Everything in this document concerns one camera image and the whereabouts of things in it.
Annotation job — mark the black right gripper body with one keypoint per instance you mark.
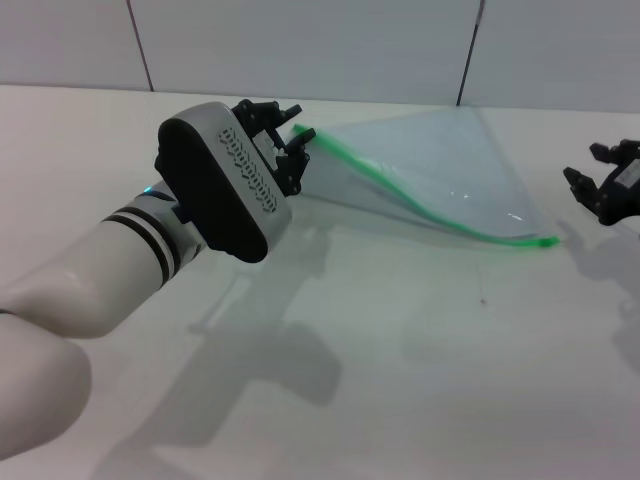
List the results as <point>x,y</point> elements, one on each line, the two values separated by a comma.
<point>622,195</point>

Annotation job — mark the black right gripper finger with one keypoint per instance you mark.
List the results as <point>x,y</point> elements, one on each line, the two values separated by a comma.
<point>586,187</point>
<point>617,151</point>

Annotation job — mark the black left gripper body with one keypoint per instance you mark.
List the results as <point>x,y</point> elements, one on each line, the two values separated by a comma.
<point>287,172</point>

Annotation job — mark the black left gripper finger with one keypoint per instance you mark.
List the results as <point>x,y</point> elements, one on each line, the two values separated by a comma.
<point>290,112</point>
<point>301,140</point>

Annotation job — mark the clear green-zip document bag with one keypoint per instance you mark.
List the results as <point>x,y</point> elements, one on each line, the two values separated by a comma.
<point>440,170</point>

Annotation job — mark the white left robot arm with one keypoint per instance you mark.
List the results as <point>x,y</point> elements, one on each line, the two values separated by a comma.
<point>75,300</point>

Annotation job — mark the black grey left wrist camera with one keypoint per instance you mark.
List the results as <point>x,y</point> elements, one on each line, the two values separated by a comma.
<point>210,185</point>

